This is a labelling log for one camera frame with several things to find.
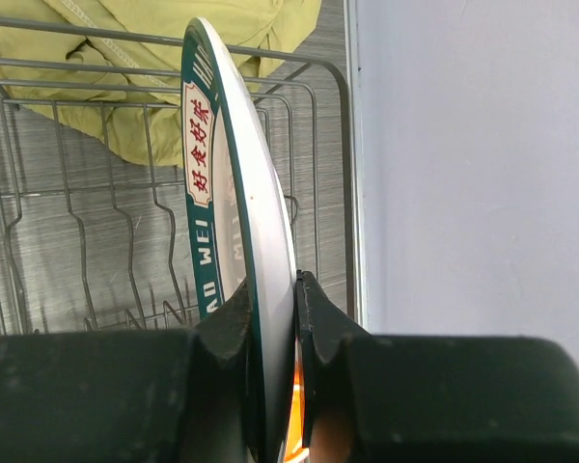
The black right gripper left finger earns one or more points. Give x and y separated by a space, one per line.
178 395

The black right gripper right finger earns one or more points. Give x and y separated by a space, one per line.
406 398

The white green-rim round plate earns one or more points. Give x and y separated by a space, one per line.
238 222

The orange mug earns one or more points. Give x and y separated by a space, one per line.
295 450

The olive green folded cloth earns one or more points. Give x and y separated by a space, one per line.
119 90

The grey wire dish rack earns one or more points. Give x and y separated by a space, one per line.
91 241

